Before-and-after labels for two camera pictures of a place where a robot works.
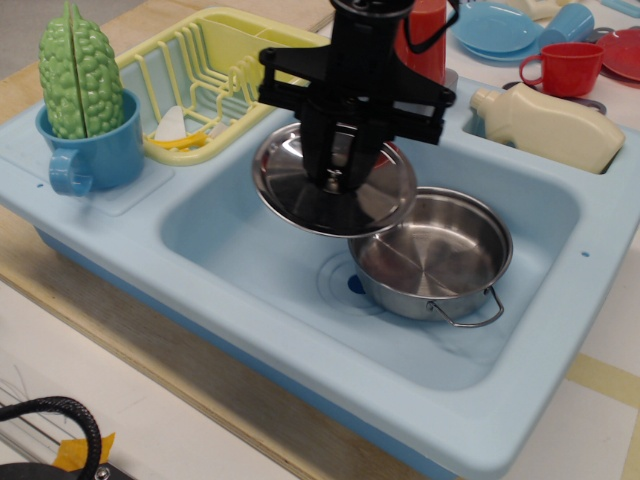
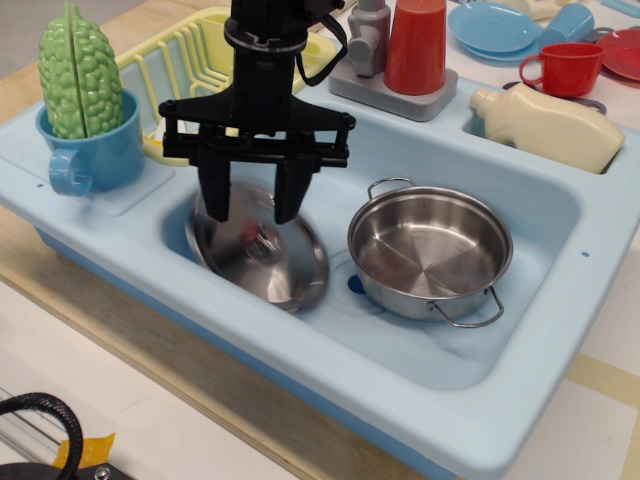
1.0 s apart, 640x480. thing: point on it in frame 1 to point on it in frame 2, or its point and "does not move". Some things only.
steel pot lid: (285, 186) to (283, 266)
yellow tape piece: (72, 454) does not move
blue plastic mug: (101, 161) does not move
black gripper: (350, 96) to (259, 118)
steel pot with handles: (439, 264) does not move
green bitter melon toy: (81, 76) does not move
